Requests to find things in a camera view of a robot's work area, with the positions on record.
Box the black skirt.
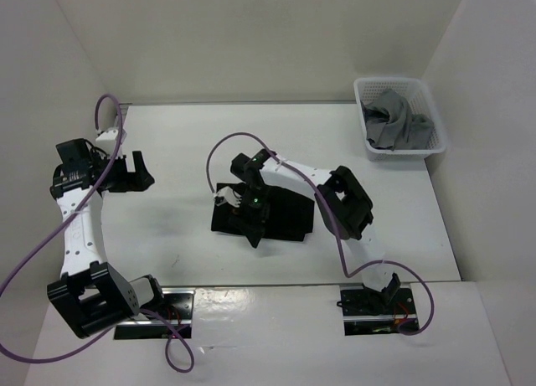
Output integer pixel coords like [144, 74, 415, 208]
[210, 183, 315, 242]

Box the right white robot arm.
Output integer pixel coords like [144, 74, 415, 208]
[224, 149, 400, 313]

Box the aluminium table edge rail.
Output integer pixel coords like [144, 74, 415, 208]
[114, 104, 130, 126]

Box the white plastic basket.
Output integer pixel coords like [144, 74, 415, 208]
[353, 76, 447, 162]

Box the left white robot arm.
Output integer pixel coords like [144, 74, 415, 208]
[47, 128, 167, 338]

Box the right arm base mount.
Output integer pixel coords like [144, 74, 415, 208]
[336, 286, 420, 336]

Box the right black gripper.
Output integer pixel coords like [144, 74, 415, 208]
[229, 184, 272, 248]

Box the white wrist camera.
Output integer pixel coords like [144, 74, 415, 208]
[214, 186, 242, 208]
[95, 127, 126, 157]

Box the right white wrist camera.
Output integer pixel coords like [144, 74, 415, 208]
[214, 186, 242, 208]

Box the grey skirt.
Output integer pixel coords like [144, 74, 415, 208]
[361, 89, 435, 151]

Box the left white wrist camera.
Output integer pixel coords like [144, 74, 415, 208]
[95, 127, 126, 157]

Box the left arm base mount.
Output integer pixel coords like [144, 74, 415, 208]
[113, 287, 195, 341]

